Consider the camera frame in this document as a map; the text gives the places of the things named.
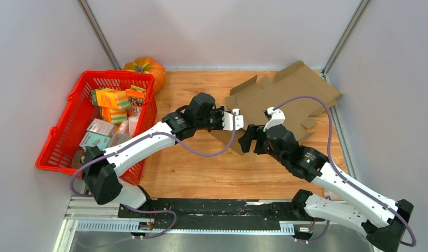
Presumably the brown cardboard box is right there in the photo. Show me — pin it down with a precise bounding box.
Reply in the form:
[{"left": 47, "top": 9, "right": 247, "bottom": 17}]
[{"left": 209, "top": 127, "right": 251, "bottom": 156}]

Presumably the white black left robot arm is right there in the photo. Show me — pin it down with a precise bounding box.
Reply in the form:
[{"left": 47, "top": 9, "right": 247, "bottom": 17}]
[{"left": 80, "top": 93, "right": 228, "bottom": 218}]

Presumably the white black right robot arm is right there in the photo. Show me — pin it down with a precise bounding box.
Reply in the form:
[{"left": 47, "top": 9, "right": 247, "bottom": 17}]
[{"left": 238, "top": 124, "right": 414, "bottom": 251}]

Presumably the orange snack box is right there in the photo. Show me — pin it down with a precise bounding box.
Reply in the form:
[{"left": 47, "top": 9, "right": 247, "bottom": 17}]
[{"left": 125, "top": 85, "right": 146, "bottom": 108}]

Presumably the teal cookie box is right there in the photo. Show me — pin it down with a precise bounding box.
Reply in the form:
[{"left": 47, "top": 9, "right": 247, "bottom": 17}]
[{"left": 79, "top": 132, "right": 111, "bottom": 150}]

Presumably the grey pink packet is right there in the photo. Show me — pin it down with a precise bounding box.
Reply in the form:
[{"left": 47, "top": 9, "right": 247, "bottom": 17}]
[{"left": 108, "top": 112, "right": 140, "bottom": 147}]

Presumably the orange pumpkin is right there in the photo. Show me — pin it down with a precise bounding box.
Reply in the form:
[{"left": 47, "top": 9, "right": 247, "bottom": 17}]
[{"left": 122, "top": 56, "right": 166, "bottom": 95}]

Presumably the orange sponge pack upper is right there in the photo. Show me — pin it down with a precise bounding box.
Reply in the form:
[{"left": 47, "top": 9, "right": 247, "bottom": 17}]
[{"left": 91, "top": 88, "right": 131, "bottom": 109}]

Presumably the orange sponge pack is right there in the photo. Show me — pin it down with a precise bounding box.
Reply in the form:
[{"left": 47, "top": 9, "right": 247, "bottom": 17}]
[
  {"left": 91, "top": 88, "right": 131, "bottom": 109},
  {"left": 100, "top": 107, "right": 127, "bottom": 124}
]

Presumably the orange sponge pack lower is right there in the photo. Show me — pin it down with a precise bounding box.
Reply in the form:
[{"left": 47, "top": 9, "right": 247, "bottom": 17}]
[{"left": 100, "top": 107, "right": 127, "bottom": 124}]

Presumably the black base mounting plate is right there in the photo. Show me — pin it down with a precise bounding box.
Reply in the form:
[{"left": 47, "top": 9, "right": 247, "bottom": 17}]
[{"left": 118, "top": 198, "right": 313, "bottom": 230}]

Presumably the brown netted item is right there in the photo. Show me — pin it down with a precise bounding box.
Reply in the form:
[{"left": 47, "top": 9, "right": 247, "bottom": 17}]
[{"left": 70, "top": 147, "right": 87, "bottom": 169}]

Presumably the red plastic shopping basket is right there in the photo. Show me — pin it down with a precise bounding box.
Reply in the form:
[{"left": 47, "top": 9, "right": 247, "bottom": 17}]
[{"left": 36, "top": 70, "right": 158, "bottom": 185}]

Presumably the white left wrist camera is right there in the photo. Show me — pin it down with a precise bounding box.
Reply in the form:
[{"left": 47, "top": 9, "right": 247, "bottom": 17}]
[{"left": 222, "top": 109, "right": 244, "bottom": 131}]

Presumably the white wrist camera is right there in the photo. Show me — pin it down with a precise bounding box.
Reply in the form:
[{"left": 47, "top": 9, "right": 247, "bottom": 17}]
[
  {"left": 222, "top": 109, "right": 244, "bottom": 131},
  {"left": 263, "top": 107, "right": 285, "bottom": 132}
]

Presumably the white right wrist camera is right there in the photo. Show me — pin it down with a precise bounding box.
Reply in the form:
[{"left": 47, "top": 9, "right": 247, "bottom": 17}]
[{"left": 263, "top": 107, "right": 285, "bottom": 132}]

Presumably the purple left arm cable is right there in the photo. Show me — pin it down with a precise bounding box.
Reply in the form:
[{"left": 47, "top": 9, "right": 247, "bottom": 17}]
[{"left": 69, "top": 111, "right": 237, "bottom": 248}]

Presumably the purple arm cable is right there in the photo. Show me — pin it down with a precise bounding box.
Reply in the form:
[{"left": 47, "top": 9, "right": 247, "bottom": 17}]
[
  {"left": 69, "top": 111, "right": 237, "bottom": 248},
  {"left": 273, "top": 95, "right": 417, "bottom": 248}
]

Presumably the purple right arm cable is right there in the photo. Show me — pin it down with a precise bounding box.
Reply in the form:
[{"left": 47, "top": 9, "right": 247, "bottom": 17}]
[{"left": 273, "top": 95, "right": 417, "bottom": 248}]

